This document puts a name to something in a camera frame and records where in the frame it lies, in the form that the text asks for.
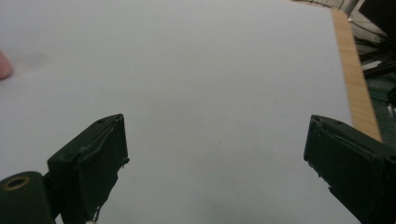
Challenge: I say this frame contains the pink rounded object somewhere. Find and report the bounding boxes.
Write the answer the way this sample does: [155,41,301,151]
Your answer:
[0,49,15,80]

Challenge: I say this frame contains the dark metal stand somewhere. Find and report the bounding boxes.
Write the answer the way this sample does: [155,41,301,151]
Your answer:
[354,34,396,80]

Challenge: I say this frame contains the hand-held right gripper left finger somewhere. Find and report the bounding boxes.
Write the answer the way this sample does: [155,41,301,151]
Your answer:
[46,113,130,224]

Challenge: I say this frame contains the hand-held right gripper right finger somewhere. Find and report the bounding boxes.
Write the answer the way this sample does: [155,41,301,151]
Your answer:
[303,114,396,224]

